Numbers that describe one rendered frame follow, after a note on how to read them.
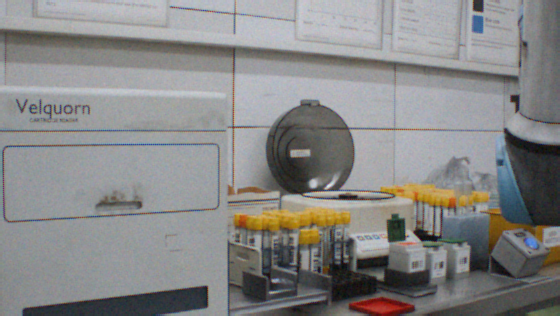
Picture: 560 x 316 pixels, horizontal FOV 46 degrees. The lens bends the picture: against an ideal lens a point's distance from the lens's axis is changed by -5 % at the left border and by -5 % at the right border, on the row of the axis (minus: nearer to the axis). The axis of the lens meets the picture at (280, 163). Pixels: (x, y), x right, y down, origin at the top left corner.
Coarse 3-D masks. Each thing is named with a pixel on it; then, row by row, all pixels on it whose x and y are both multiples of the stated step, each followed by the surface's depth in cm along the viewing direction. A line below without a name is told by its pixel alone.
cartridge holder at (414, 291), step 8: (384, 272) 109; (392, 272) 108; (400, 272) 106; (416, 272) 106; (424, 272) 107; (384, 280) 109; (392, 280) 108; (400, 280) 106; (408, 280) 105; (416, 280) 106; (424, 280) 107; (384, 288) 109; (392, 288) 107; (400, 288) 106; (408, 288) 104; (416, 288) 104; (424, 288) 105; (432, 288) 106; (416, 296) 104
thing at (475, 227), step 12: (444, 216) 124; (456, 216) 124; (468, 216) 124; (480, 216) 126; (444, 228) 124; (456, 228) 122; (468, 228) 123; (480, 228) 126; (468, 240) 123; (480, 240) 126; (480, 252) 126; (480, 264) 124
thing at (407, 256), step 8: (392, 248) 108; (400, 248) 107; (408, 248) 106; (416, 248) 107; (424, 248) 107; (392, 256) 108; (400, 256) 107; (408, 256) 105; (416, 256) 106; (424, 256) 107; (392, 264) 108; (400, 264) 107; (408, 264) 105; (416, 264) 106; (424, 264) 107; (408, 272) 105
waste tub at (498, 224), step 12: (492, 216) 131; (492, 228) 131; (504, 228) 129; (516, 228) 127; (528, 228) 125; (540, 228) 124; (552, 228) 127; (492, 240) 131; (540, 240) 125; (552, 240) 128; (492, 252) 131; (552, 252) 128
